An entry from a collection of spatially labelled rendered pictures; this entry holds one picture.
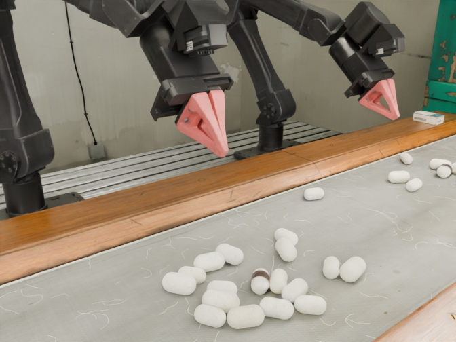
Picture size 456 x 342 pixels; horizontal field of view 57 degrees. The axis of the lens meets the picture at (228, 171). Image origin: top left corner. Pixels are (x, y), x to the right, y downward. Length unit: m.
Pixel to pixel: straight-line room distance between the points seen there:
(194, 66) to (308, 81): 2.10
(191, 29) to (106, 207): 0.26
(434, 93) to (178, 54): 0.88
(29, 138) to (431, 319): 0.62
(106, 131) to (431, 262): 2.25
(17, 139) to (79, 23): 1.78
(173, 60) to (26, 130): 0.31
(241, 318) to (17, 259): 0.27
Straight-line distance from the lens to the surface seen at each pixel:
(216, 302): 0.42
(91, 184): 0.95
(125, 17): 0.59
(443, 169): 0.83
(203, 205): 0.61
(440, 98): 1.28
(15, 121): 0.75
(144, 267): 0.51
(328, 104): 2.54
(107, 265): 0.52
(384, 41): 0.90
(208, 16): 0.51
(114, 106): 2.60
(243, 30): 1.08
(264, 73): 1.06
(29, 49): 2.42
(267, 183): 0.68
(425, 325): 0.42
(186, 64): 0.55
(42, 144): 0.78
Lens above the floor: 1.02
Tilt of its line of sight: 21 degrees down
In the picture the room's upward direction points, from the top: straight up
